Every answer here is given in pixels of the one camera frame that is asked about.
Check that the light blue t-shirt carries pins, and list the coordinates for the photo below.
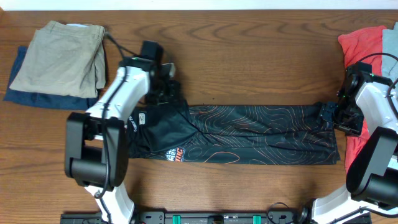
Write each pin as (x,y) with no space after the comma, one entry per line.
(389,46)

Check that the folded khaki pants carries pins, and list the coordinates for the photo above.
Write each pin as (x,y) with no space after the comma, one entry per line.
(65,60)

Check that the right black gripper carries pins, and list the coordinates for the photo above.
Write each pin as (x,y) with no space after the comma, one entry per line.
(328,112)

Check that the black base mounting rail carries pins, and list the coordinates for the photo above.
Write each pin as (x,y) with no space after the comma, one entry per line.
(273,216)

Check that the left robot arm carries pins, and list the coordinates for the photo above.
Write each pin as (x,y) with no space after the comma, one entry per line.
(96,150)

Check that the folded navy blue garment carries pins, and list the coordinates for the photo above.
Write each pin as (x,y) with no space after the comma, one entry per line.
(41,100)

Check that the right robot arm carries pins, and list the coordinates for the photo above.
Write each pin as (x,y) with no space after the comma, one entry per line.
(371,181)

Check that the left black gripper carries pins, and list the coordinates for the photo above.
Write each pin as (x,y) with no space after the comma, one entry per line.
(171,92)

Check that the black printed cycling jersey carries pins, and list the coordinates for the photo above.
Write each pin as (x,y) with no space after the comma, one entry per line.
(232,134)

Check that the red t-shirt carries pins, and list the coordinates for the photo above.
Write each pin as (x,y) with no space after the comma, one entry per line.
(355,46)

